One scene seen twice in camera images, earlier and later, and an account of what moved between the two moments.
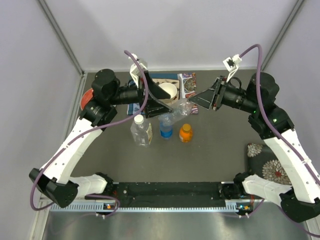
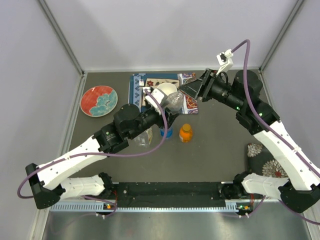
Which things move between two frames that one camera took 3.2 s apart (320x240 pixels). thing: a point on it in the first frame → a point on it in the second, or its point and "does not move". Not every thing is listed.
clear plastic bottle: (182, 109) → (175, 102)
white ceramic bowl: (170, 88) does not move
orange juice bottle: (185, 134) does not move
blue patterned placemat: (187, 89) does not move
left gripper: (153, 108) → (169, 117)
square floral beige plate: (176, 82) does not move
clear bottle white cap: (142, 131) does not move
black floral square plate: (262, 161) does not move
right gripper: (211, 97) → (199, 87)
